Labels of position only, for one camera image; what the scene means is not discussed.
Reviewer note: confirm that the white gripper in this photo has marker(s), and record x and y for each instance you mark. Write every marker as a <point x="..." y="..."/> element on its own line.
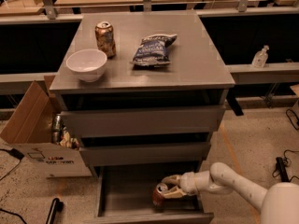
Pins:
<point x="188" y="183"/>

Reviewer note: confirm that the red coke can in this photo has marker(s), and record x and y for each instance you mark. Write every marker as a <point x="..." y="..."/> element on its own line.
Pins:
<point x="158" y="194"/>

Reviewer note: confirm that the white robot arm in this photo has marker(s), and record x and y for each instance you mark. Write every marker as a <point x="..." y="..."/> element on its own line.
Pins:
<point x="277" y="205"/>

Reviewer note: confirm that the grey middle drawer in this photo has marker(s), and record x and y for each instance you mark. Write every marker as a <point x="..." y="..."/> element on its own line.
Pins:
<point x="142" y="154"/>

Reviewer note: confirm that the grey open bottom drawer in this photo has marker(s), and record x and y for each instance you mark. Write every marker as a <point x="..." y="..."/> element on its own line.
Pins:
<point x="125" y="196"/>

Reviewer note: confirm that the grey top drawer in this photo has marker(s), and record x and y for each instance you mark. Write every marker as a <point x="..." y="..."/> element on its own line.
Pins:
<point x="144" y="121"/>

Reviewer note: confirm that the grey drawer cabinet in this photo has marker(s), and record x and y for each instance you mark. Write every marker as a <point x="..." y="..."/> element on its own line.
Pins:
<point x="196" y="76"/>

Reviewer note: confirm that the brown blue soda can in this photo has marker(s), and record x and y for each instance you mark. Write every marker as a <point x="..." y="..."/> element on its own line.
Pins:
<point x="105" y="38"/>

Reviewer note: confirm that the black stand bar right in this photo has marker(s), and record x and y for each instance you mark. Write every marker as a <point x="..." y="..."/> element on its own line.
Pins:
<point x="282" y="169"/>

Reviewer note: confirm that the black tool bottom left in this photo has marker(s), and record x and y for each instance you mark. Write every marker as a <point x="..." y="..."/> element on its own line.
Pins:
<point x="56" y="206"/>

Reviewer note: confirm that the cans inside cardboard box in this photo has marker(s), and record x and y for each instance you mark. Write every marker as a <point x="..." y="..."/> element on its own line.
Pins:
<point x="61" y="136"/>

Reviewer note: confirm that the blue chip bag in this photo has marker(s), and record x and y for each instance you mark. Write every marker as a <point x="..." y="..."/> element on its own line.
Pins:
<point x="153" y="50"/>

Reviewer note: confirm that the white ceramic bowl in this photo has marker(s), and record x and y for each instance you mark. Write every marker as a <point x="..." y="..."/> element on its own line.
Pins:
<point x="88" y="64"/>

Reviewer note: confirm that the clear sanitizer bottle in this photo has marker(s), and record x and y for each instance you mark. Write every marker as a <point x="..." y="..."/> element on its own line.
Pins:
<point x="260" y="57"/>

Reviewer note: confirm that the open cardboard box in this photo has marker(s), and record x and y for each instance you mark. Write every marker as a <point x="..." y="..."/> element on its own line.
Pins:
<point x="29" y="130"/>

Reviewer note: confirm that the black power adapter left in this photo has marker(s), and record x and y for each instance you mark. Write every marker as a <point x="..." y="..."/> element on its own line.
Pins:
<point x="16" y="154"/>

